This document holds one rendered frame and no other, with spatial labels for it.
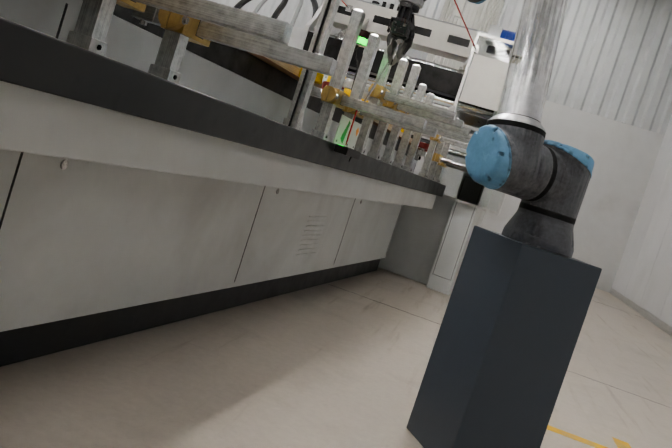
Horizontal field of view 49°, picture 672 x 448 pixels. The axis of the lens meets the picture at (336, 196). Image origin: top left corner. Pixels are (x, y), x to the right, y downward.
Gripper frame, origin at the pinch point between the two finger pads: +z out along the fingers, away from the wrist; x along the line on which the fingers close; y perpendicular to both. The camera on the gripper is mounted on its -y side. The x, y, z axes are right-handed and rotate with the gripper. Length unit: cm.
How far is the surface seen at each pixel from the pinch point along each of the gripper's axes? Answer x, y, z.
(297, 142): -5, 53, 37
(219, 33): -1, 122, 22
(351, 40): -7.8, 26.6, 0.8
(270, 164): -8, 58, 45
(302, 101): -7, 53, 25
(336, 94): -6.3, 28.5, 18.6
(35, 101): -8, 157, 43
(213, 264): -28, 28, 84
